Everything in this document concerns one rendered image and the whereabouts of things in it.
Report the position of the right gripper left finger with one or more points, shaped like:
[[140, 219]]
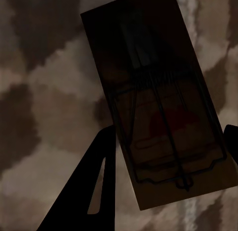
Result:
[[69, 211]]

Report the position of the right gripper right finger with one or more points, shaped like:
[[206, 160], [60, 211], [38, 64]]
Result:
[[231, 136]]

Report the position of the mousetrap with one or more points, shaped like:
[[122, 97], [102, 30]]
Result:
[[168, 130]]

